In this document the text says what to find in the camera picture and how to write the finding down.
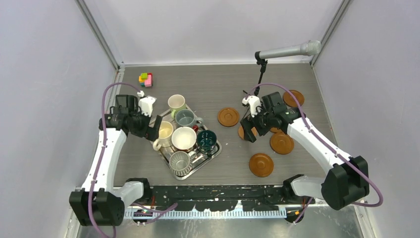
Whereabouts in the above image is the colourful block puzzle cube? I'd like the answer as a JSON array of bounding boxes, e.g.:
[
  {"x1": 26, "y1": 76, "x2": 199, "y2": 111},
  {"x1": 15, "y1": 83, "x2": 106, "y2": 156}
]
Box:
[{"x1": 138, "y1": 73, "x2": 153, "y2": 87}]

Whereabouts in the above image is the grey-blue mug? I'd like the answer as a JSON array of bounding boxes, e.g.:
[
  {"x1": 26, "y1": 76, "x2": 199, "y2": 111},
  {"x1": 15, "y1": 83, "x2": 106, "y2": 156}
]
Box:
[{"x1": 175, "y1": 109, "x2": 204, "y2": 128}]

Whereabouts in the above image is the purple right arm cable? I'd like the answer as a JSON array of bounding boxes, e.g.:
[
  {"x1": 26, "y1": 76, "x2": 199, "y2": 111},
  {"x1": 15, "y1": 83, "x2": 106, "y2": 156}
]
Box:
[{"x1": 250, "y1": 82, "x2": 384, "y2": 225}]

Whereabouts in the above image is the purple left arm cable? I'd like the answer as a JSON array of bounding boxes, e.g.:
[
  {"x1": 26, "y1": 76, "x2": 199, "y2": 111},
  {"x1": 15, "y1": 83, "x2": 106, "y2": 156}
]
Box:
[{"x1": 87, "y1": 82, "x2": 178, "y2": 238}]

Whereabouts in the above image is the grey ribbed mug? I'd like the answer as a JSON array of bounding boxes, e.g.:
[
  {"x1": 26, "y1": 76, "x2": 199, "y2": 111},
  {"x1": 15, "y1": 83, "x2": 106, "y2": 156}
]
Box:
[{"x1": 169, "y1": 151, "x2": 197, "y2": 177}]

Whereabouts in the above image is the light wooden coaster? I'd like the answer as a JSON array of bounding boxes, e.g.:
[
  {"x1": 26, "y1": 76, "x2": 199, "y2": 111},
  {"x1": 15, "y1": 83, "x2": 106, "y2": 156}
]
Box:
[{"x1": 238, "y1": 126, "x2": 258, "y2": 140}]

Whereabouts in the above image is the aluminium front rail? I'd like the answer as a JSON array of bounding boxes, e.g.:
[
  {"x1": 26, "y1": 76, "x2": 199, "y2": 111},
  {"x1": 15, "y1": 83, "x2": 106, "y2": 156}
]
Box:
[{"x1": 69, "y1": 187, "x2": 368, "y2": 220}]

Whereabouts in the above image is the cream mug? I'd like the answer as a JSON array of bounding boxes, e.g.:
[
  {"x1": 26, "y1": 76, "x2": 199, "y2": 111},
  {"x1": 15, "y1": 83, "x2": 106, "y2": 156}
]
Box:
[{"x1": 153, "y1": 121, "x2": 174, "y2": 151}]

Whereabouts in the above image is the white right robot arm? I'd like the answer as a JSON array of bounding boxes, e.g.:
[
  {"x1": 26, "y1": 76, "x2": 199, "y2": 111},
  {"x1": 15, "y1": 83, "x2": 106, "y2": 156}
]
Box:
[{"x1": 241, "y1": 92, "x2": 369, "y2": 210}]

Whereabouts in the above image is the light green cup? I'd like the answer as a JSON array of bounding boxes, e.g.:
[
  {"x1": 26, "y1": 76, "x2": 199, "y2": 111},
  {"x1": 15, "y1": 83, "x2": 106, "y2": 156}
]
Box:
[{"x1": 167, "y1": 94, "x2": 186, "y2": 119}]

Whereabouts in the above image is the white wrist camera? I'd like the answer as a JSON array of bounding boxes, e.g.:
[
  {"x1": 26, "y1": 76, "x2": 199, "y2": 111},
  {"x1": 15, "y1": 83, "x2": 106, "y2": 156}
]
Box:
[
  {"x1": 137, "y1": 91, "x2": 157, "y2": 118},
  {"x1": 242, "y1": 96, "x2": 263, "y2": 118}
]

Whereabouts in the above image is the dark green patterned mug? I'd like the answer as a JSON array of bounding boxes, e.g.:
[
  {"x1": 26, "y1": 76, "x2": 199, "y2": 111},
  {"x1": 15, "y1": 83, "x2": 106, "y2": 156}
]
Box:
[{"x1": 196, "y1": 130, "x2": 217, "y2": 156}]

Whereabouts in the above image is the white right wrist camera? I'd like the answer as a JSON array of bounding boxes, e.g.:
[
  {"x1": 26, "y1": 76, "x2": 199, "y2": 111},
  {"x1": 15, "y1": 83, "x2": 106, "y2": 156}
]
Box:
[{"x1": 242, "y1": 96, "x2": 263, "y2": 118}]

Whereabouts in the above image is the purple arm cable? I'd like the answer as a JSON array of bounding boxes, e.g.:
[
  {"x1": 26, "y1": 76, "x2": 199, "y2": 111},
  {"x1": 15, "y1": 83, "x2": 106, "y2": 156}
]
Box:
[
  {"x1": 250, "y1": 82, "x2": 384, "y2": 225},
  {"x1": 87, "y1": 82, "x2": 178, "y2": 238}
]

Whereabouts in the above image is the silver microphone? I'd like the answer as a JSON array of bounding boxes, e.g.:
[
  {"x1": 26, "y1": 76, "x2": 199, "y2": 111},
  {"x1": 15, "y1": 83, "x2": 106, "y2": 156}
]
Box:
[{"x1": 255, "y1": 41, "x2": 322, "y2": 60}]

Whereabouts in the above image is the brown ridged wooden coaster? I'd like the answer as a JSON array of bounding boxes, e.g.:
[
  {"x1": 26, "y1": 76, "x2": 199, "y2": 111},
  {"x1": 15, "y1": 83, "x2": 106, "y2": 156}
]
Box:
[
  {"x1": 283, "y1": 90, "x2": 305, "y2": 107},
  {"x1": 269, "y1": 127, "x2": 283, "y2": 133},
  {"x1": 217, "y1": 107, "x2": 240, "y2": 127},
  {"x1": 249, "y1": 153, "x2": 274, "y2": 178},
  {"x1": 269, "y1": 133, "x2": 295, "y2": 155}
]

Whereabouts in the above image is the white bowl cup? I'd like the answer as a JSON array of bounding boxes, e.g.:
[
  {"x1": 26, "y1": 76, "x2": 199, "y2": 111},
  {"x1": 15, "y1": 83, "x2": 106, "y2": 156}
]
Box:
[{"x1": 171, "y1": 126, "x2": 197, "y2": 151}]

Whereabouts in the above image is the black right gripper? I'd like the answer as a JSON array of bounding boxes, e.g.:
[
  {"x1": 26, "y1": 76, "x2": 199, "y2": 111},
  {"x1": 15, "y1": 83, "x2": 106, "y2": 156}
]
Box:
[{"x1": 240, "y1": 104, "x2": 274, "y2": 142}]

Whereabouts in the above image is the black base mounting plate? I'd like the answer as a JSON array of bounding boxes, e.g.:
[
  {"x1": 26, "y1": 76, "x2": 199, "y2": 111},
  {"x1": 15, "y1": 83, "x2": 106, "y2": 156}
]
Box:
[{"x1": 120, "y1": 184, "x2": 316, "y2": 213}]

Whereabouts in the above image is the silver metal tray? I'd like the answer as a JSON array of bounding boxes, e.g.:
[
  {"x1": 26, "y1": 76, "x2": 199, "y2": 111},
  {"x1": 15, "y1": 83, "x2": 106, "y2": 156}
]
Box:
[{"x1": 156, "y1": 109, "x2": 222, "y2": 180}]

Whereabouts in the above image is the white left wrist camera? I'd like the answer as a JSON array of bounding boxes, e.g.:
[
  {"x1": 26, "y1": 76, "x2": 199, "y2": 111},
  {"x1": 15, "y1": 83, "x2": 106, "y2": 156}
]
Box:
[{"x1": 137, "y1": 91, "x2": 157, "y2": 118}]

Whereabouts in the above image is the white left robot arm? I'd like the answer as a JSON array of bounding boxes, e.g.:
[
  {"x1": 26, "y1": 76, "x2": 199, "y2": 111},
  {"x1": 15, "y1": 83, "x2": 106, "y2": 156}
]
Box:
[{"x1": 69, "y1": 92, "x2": 162, "y2": 226}]

